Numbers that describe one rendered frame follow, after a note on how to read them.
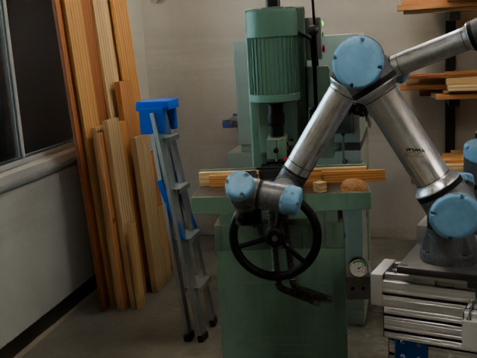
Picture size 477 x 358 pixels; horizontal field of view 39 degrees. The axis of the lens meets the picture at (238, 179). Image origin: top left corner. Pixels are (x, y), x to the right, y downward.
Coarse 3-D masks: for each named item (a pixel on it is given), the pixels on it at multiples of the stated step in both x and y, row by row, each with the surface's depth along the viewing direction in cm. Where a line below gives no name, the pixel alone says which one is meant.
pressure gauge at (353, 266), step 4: (352, 260) 220; (356, 260) 219; (360, 260) 219; (364, 260) 220; (352, 264) 220; (356, 264) 219; (360, 264) 219; (364, 264) 219; (352, 268) 220; (356, 268) 220; (360, 268) 220; (364, 268) 219; (352, 272) 220; (356, 272) 220; (360, 272) 220; (364, 272) 220; (356, 276) 220; (360, 276) 220
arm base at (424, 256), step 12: (432, 240) 173; (444, 240) 171; (456, 240) 170; (468, 240) 171; (420, 252) 178; (432, 252) 172; (444, 252) 170; (456, 252) 170; (468, 252) 171; (432, 264) 173; (444, 264) 171; (456, 264) 170; (468, 264) 170
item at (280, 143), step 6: (270, 138) 235; (276, 138) 234; (282, 138) 233; (270, 144) 232; (276, 144) 232; (282, 144) 232; (270, 150) 233; (282, 150) 232; (288, 150) 244; (270, 156) 233; (276, 156) 233; (282, 156) 233
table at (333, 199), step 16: (208, 192) 233; (224, 192) 231; (304, 192) 224; (320, 192) 223; (336, 192) 222; (352, 192) 221; (368, 192) 220; (192, 208) 228; (208, 208) 227; (224, 208) 227; (320, 208) 223; (336, 208) 223; (352, 208) 222; (368, 208) 221
